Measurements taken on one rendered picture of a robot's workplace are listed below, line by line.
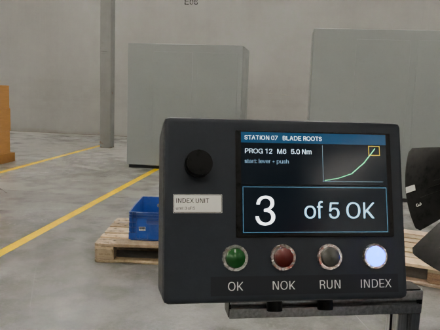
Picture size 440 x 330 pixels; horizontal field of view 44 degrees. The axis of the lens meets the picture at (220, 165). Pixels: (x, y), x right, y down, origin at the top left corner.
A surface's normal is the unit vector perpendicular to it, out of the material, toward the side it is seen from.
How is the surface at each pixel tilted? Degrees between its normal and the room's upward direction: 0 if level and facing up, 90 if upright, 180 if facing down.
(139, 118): 90
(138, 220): 90
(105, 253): 90
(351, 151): 75
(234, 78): 90
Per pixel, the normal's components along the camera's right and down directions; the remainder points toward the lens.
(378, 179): 0.15, -0.12
